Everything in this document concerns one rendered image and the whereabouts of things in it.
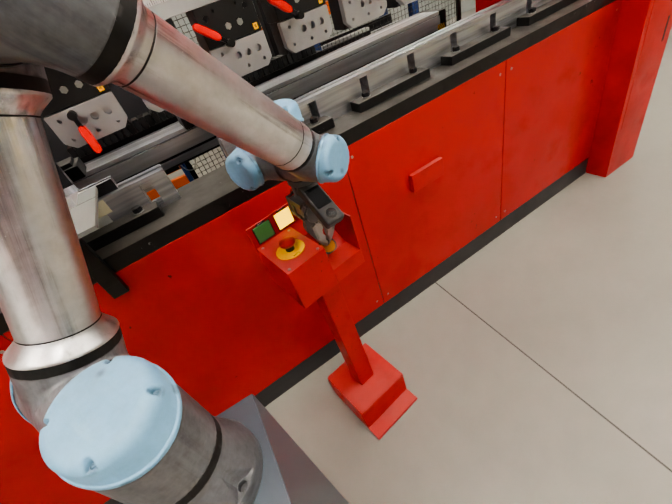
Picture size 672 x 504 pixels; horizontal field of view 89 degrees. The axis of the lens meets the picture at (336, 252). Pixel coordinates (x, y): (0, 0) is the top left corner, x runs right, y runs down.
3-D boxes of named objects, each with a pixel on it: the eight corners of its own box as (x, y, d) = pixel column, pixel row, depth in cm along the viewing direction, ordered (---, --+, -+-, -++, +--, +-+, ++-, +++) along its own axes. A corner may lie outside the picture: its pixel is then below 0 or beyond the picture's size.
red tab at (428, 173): (414, 193, 127) (411, 176, 122) (410, 191, 128) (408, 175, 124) (444, 174, 131) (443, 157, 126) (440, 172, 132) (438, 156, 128)
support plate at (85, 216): (2, 277, 64) (-2, 274, 64) (24, 224, 84) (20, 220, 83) (98, 229, 69) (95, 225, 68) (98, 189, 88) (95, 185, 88)
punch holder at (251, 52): (225, 83, 90) (191, 10, 80) (216, 81, 96) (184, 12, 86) (274, 62, 94) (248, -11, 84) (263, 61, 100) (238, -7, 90)
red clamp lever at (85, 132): (96, 155, 80) (64, 114, 73) (96, 151, 83) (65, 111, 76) (104, 152, 80) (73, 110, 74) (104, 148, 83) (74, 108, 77)
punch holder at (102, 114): (70, 151, 80) (8, 76, 70) (71, 144, 86) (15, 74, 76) (132, 124, 84) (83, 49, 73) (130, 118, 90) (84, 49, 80)
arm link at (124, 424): (161, 539, 35) (59, 502, 27) (99, 474, 42) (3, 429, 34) (237, 426, 42) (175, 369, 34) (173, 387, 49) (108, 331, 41)
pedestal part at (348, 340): (362, 385, 123) (316, 283, 89) (351, 375, 127) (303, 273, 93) (374, 374, 125) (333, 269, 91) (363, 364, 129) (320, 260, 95)
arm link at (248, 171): (259, 156, 54) (296, 122, 60) (213, 156, 60) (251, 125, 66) (278, 196, 59) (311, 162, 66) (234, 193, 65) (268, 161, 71)
